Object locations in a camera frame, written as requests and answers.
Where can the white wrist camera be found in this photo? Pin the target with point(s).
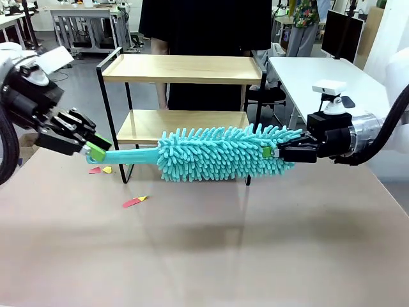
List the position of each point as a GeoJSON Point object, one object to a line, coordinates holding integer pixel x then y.
{"type": "Point", "coordinates": [329, 87]}
{"type": "Point", "coordinates": [33, 75]}

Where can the person's right forearm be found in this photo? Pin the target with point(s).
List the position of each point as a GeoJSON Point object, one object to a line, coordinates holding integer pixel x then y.
{"type": "Point", "coordinates": [159, 64]}

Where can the teal chenille duster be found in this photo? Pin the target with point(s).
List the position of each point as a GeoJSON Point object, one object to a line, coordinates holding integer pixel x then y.
{"type": "Point", "coordinates": [207, 153]}

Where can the long red paper scrap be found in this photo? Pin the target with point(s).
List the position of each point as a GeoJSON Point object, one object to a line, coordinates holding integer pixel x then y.
{"type": "Point", "coordinates": [130, 202]}

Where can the grey metal workbench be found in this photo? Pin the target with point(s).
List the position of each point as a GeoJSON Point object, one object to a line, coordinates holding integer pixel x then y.
{"type": "Point", "coordinates": [83, 12]}

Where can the black office chair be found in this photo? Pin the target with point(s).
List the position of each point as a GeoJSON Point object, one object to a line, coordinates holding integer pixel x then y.
{"type": "Point", "coordinates": [265, 94]}

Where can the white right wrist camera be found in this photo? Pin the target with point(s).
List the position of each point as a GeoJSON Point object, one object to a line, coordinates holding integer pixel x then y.
{"type": "Point", "coordinates": [329, 87]}

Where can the cardboard panel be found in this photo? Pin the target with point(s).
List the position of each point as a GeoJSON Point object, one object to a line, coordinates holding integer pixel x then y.
{"type": "Point", "coordinates": [372, 32]}

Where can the white table black legs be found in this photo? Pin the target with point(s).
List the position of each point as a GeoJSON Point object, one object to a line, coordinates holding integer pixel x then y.
{"type": "Point", "coordinates": [9, 20]}

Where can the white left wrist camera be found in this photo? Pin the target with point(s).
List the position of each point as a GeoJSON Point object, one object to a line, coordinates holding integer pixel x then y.
{"type": "Point", "coordinates": [33, 75]}

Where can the yellow paper scrap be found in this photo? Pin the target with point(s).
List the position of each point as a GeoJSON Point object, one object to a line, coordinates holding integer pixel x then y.
{"type": "Point", "coordinates": [107, 169]}
{"type": "Point", "coordinates": [143, 198]}

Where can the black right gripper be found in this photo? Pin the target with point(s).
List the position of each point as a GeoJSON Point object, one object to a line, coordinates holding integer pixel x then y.
{"type": "Point", "coordinates": [332, 137]}

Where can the black monitor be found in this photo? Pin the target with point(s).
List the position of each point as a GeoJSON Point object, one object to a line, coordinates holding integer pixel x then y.
{"type": "Point", "coordinates": [340, 35]}

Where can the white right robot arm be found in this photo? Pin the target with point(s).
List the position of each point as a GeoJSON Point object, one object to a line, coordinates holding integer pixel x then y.
{"type": "Point", "coordinates": [399, 80]}

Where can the person in floral shirt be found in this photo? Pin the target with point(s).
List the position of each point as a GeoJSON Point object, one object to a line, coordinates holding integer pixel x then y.
{"type": "Point", "coordinates": [303, 16]}

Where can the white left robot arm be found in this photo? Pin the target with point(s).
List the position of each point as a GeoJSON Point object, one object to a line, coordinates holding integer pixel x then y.
{"type": "Point", "coordinates": [6, 60]}

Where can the person in black shirt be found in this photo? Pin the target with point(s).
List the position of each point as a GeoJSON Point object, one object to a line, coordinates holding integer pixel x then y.
{"type": "Point", "coordinates": [204, 28]}

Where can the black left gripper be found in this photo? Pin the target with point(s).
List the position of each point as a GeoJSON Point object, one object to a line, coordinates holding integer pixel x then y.
{"type": "Point", "coordinates": [35, 102]}

